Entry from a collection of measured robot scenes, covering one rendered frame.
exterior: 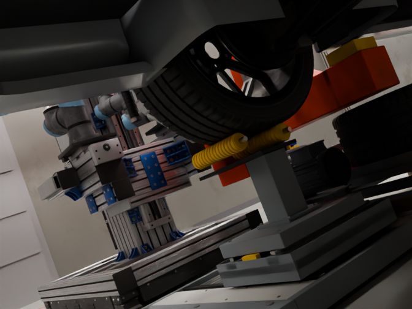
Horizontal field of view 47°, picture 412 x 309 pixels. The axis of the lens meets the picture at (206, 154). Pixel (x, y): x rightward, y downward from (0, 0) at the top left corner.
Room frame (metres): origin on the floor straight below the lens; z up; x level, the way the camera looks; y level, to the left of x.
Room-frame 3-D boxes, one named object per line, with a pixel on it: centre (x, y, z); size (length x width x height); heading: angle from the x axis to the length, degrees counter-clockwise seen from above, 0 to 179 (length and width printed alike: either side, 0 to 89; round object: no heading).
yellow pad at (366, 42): (1.83, -0.67, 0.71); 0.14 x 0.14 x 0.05; 37
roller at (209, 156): (1.56, -0.04, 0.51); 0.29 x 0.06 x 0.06; 37
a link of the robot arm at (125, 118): (2.05, 0.23, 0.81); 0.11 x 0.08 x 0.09; 82
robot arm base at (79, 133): (2.23, 0.51, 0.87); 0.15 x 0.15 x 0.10
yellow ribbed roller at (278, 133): (1.58, -0.18, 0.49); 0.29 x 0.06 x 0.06; 37
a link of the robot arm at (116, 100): (2.05, 0.24, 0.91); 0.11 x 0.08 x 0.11; 61
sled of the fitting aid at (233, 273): (1.60, -0.21, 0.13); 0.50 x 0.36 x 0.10; 127
